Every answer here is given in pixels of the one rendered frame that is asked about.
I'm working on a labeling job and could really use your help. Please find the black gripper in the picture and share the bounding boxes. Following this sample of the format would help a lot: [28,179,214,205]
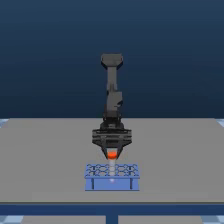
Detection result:
[91,125,133,160]

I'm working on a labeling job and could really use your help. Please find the blue test tube rack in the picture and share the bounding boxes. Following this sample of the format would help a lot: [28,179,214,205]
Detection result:
[84,162,141,192]

